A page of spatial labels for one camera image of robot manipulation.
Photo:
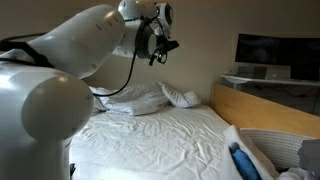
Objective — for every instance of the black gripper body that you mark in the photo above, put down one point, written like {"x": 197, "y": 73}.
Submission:
{"x": 164, "y": 45}

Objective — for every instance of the white shirt with blue lining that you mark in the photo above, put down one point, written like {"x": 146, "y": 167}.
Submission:
{"x": 242, "y": 160}

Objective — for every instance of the grey sock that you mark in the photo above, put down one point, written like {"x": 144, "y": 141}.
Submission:
{"x": 309, "y": 155}

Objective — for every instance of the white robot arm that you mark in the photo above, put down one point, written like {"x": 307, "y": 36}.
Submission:
{"x": 135, "y": 28}

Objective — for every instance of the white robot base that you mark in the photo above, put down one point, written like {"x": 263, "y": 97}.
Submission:
{"x": 40, "y": 110}

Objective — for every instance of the wooden bed footboard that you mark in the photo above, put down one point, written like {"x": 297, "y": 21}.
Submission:
{"x": 248, "y": 111}

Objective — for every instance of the white bed sheet mattress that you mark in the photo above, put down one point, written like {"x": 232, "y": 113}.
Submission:
{"x": 172, "y": 144}

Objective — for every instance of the white pillow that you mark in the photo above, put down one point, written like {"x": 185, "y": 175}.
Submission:
{"x": 180, "y": 99}

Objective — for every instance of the white crumpled duvet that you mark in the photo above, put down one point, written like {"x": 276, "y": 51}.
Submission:
{"x": 133, "y": 100}

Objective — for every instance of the white desk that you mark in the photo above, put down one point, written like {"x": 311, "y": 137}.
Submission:
{"x": 241, "y": 80}

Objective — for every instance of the black computer monitor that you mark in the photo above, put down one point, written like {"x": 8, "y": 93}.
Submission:
{"x": 277, "y": 51}

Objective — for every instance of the white rope laundry hamper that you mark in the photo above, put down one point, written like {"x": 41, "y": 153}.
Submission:
{"x": 281, "y": 148}

